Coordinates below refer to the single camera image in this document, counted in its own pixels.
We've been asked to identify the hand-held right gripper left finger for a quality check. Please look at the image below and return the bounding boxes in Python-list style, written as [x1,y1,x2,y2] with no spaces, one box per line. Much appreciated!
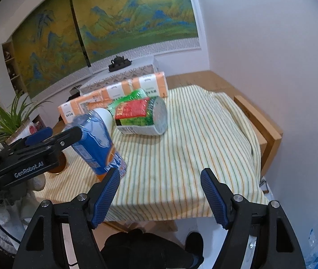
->
[12,168,120,269]

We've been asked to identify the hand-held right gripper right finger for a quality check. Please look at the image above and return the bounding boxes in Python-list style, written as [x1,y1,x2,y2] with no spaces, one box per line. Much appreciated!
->
[200,168,313,269]

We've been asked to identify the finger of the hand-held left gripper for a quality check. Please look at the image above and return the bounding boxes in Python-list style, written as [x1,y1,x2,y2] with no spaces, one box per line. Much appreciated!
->
[0,127,54,154]
[6,126,83,160]

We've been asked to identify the blue label drink bottle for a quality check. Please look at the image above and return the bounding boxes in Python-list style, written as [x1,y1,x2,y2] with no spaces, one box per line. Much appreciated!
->
[63,108,128,182]

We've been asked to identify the green instant noodle cup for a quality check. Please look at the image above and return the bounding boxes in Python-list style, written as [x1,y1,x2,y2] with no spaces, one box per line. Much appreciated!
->
[107,88,168,136]

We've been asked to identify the copper round lid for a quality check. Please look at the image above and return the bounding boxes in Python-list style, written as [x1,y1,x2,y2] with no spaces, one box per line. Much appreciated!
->
[47,151,68,175]

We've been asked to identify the green potted plant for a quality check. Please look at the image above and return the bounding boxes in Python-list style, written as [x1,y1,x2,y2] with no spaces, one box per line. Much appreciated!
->
[0,90,54,146]

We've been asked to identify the orange tissue pack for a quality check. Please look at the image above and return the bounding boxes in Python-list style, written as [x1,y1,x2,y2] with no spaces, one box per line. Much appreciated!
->
[79,71,167,101]
[58,95,115,124]

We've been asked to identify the striped yellow tablecloth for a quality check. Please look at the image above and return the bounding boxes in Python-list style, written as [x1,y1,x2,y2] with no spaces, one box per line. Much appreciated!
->
[34,85,270,222]

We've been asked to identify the person's legs in dark pants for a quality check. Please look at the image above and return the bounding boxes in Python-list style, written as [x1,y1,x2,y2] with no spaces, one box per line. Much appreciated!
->
[103,228,205,269]

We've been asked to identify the white cloth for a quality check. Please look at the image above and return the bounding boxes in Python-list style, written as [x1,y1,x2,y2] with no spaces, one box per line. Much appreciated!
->
[0,174,47,258]

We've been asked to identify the wooden table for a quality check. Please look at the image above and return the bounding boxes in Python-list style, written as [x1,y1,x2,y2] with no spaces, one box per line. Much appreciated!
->
[103,71,284,232]

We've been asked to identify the dark teapot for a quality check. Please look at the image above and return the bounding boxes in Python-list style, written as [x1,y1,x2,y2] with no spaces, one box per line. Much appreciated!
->
[108,56,133,72]

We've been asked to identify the white patterned box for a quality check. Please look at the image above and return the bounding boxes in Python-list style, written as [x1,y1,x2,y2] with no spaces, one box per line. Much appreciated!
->
[79,56,160,96]

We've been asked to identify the wooden wall shelf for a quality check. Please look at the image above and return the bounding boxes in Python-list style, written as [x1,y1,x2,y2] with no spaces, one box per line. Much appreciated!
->
[2,41,26,96]

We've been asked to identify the landscape wall painting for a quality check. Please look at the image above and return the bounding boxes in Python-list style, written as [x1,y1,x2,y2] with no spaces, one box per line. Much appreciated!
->
[10,0,199,99]

